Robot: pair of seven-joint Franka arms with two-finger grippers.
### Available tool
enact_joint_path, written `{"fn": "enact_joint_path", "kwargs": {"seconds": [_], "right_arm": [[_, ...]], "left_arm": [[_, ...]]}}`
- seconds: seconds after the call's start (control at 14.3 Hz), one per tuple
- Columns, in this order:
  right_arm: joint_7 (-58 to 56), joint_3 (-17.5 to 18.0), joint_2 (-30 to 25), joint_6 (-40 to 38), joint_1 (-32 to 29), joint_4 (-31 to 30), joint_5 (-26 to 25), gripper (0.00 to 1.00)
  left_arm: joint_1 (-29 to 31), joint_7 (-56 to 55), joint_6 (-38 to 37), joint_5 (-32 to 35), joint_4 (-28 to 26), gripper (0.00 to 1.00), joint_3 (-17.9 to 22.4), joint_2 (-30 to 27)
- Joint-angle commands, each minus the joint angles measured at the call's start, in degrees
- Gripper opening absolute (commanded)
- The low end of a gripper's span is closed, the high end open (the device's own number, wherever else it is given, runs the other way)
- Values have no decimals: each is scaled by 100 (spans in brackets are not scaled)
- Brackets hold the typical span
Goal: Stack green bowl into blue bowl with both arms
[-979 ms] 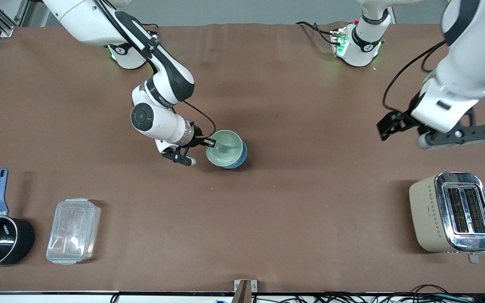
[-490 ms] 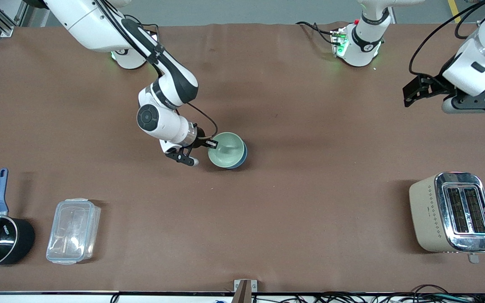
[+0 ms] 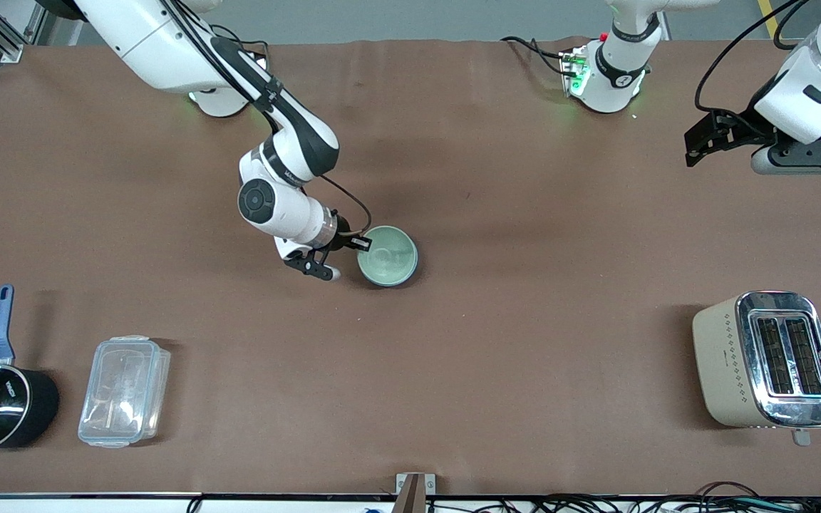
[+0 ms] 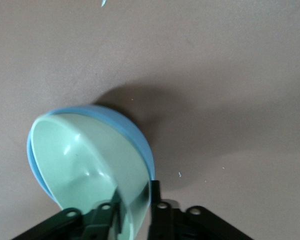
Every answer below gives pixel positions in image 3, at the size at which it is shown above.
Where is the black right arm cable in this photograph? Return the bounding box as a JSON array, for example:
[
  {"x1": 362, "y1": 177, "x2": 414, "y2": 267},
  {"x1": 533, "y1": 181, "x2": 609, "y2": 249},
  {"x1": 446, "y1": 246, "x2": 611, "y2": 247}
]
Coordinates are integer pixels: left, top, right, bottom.
[{"x1": 160, "y1": 0, "x2": 373, "y2": 237}]

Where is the beige chrome toaster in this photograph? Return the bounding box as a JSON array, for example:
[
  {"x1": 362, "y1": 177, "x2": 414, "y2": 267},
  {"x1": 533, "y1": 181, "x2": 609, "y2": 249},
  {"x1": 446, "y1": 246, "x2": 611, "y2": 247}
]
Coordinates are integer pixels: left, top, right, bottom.
[{"x1": 692, "y1": 290, "x2": 821, "y2": 447}]

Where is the black cable bundle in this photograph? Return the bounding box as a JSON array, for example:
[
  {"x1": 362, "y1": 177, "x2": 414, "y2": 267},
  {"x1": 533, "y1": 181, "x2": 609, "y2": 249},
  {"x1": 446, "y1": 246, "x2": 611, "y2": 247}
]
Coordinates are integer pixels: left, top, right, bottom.
[{"x1": 425, "y1": 482, "x2": 821, "y2": 513}]

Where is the clear plastic food container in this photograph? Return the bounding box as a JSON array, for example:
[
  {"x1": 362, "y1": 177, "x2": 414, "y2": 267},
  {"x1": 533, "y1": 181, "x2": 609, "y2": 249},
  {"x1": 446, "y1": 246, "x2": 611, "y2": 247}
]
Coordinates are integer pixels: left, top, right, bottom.
[{"x1": 78, "y1": 335, "x2": 172, "y2": 450}]

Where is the short black left arm cable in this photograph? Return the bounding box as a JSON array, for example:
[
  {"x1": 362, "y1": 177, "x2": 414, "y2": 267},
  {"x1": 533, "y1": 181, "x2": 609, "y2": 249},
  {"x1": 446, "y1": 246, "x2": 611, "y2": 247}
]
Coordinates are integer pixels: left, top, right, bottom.
[{"x1": 773, "y1": 0, "x2": 810, "y2": 52}]

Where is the blue bowl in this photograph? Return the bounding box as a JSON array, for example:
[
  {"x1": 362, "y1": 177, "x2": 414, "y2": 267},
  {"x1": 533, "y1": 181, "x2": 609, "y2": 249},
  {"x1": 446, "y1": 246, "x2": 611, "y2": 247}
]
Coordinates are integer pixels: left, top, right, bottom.
[{"x1": 356, "y1": 225, "x2": 420, "y2": 289}]

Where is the black left base cable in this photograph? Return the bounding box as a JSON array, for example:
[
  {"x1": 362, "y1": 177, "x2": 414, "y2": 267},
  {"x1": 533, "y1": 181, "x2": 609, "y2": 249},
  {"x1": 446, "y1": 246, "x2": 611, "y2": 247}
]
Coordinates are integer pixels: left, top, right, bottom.
[{"x1": 501, "y1": 36, "x2": 572, "y2": 76}]

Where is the brown table mat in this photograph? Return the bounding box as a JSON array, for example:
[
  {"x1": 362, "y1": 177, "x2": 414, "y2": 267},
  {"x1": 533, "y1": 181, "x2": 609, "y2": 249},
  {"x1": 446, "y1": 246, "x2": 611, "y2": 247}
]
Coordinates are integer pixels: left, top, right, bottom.
[{"x1": 0, "y1": 37, "x2": 821, "y2": 498}]

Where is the black right base cable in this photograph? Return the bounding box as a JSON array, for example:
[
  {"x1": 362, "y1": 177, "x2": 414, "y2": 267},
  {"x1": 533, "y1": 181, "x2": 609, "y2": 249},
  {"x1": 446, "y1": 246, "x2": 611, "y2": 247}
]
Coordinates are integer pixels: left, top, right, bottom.
[{"x1": 210, "y1": 24, "x2": 270, "y2": 61}]

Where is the black base cable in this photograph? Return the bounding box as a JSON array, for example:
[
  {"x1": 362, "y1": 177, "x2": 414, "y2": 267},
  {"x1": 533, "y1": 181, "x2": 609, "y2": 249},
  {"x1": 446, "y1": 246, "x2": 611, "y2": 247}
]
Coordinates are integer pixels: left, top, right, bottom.
[
  {"x1": 501, "y1": 36, "x2": 572, "y2": 76},
  {"x1": 210, "y1": 24, "x2": 270, "y2": 61}
]

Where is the long black left arm cable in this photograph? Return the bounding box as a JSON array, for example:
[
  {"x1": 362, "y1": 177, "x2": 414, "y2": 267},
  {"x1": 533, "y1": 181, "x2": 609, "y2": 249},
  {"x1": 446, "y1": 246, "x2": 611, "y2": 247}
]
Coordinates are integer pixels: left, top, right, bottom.
[{"x1": 694, "y1": 0, "x2": 810, "y2": 115}]

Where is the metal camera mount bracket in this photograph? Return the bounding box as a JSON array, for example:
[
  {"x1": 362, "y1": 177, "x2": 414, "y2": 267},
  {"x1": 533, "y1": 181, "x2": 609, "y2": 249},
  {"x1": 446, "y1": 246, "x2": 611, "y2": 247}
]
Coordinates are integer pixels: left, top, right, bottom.
[{"x1": 395, "y1": 472, "x2": 437, "y2": 513}]

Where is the black saucepan blue handle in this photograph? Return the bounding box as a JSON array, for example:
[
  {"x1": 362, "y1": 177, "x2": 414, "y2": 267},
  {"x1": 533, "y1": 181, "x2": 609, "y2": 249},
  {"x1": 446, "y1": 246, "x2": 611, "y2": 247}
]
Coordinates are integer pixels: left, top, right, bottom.
[{"x1": 0, "y1": 285, "x2": 61, "y2": 455}]

